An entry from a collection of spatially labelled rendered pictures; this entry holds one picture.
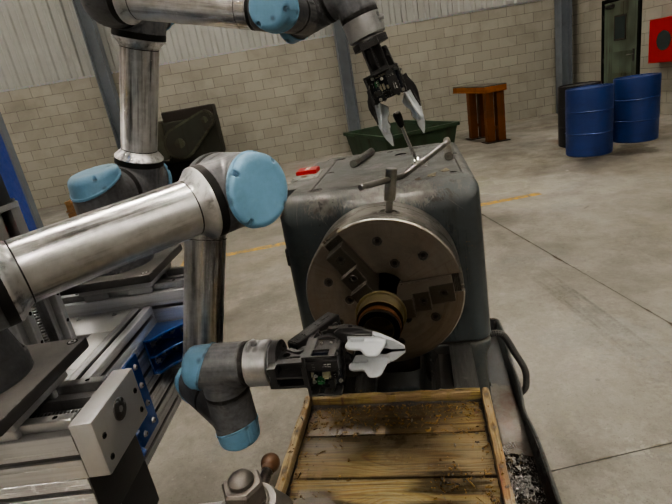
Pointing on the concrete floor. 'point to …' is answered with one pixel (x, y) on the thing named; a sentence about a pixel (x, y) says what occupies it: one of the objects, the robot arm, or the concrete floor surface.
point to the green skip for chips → (366, 138)
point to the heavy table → (485, 111)
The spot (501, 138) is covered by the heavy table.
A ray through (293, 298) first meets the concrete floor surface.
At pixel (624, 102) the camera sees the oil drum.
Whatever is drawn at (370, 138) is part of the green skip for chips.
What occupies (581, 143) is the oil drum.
